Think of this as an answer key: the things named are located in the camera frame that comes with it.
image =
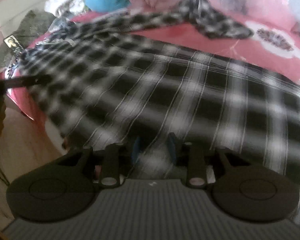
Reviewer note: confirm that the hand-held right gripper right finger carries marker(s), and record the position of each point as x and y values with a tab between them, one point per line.
171	148

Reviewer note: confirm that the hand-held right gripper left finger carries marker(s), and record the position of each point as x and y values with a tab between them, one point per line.
136	150

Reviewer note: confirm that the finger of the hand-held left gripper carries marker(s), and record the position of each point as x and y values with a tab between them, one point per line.
30	81

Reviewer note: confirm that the black white plaid shirt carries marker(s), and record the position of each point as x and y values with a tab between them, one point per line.
165	92

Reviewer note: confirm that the smartphone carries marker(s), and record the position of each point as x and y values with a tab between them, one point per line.
13	43

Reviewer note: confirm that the grey green floral pillow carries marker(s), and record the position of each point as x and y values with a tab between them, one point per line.
25	32

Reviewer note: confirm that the white fluffy blanket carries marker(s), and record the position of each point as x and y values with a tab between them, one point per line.
62	3

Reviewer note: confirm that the pink floral bedsheet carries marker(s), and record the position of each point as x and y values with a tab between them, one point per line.
215	38

